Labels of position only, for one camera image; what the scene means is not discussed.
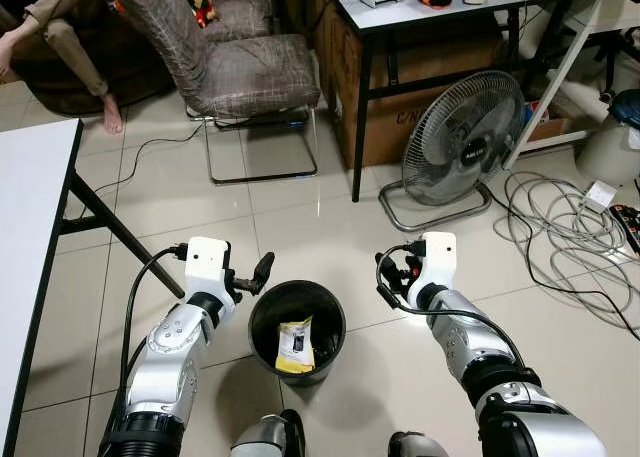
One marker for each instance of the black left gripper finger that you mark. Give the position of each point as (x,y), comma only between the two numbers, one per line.
(264,269)

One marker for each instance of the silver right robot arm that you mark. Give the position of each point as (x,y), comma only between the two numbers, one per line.
(470,337)

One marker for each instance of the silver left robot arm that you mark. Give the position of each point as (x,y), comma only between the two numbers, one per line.
(170,357)

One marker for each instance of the black round rubbish bin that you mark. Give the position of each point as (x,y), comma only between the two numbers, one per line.
(270,312)

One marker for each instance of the white bin with blue lid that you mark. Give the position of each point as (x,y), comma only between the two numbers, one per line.
(605,152)

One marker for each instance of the yellow snack packet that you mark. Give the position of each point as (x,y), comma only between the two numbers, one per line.
(296,347)

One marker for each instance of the large brown cardboard box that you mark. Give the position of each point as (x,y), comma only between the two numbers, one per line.
(400,127)

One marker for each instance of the grey metal floor fan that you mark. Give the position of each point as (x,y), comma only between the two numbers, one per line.
(460,127)

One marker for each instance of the silver right robot leg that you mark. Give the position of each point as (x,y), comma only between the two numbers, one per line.
(415,447)

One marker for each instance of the grey fabric cantilever chair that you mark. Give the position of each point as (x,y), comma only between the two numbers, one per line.
(250,77)

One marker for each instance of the white power adapter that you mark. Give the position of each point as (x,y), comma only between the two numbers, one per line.
(602,197)

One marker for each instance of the black power strip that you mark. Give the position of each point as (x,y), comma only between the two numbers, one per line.
(628,227)

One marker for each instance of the dark brown sofa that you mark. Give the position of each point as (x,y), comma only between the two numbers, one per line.
(140,77)

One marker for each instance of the person in khaki trousers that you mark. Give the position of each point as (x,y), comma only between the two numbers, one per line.
(75,57)

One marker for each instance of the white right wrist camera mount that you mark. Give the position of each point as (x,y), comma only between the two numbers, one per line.
(437,257)

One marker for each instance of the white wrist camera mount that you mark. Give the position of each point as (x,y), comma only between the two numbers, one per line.
(437,257)
(208,262)

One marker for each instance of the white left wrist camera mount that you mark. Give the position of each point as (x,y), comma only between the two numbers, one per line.
(208,262)

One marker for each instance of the white metal rack frame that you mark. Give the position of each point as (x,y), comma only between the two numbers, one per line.
(559,77)

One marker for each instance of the white desk with black frame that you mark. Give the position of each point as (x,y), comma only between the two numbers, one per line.
(470,15)

